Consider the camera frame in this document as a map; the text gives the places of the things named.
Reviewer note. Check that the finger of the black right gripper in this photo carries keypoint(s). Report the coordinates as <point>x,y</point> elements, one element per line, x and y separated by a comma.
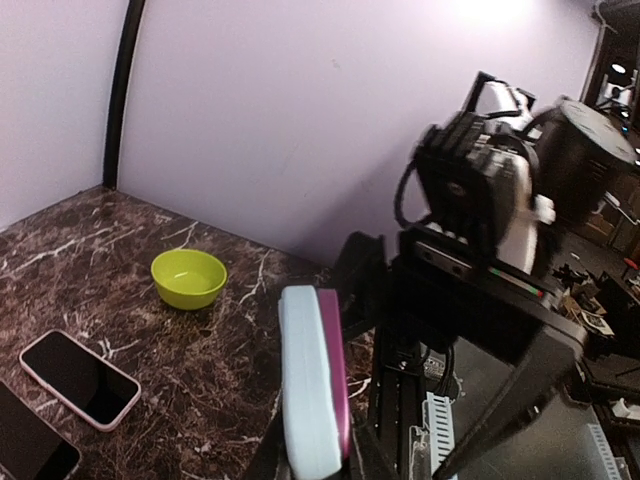
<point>360,277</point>

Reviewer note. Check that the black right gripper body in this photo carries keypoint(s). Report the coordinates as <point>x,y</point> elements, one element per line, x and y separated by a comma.
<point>443,292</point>

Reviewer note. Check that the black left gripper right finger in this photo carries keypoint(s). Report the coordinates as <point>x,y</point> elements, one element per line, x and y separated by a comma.
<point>367,461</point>

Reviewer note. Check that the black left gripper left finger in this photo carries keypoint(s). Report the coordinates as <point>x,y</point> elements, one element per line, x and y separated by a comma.
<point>270,460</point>

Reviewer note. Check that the purple phone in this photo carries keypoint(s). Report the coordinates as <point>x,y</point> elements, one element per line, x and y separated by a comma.
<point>331,319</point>

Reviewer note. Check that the light blue phone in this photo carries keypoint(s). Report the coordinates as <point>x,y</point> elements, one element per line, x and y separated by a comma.
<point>311,433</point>

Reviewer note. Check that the pink phone case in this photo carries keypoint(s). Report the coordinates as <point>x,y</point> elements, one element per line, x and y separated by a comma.
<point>120,420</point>

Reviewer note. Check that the clear magsafe phone case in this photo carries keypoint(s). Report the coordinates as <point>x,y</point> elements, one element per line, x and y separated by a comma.
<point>75,460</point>

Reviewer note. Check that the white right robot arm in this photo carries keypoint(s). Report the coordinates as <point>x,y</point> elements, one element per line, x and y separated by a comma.
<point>580,153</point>

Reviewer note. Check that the lime green bowl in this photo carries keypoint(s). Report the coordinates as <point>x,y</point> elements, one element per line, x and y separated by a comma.
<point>188,279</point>

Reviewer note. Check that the white slotted cable duct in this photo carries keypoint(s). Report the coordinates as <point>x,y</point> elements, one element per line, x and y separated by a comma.
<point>433,440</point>

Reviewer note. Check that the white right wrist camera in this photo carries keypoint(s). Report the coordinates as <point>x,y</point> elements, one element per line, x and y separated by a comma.
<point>481,178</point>

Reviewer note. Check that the black right frame post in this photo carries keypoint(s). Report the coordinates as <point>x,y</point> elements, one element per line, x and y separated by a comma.
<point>119,91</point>

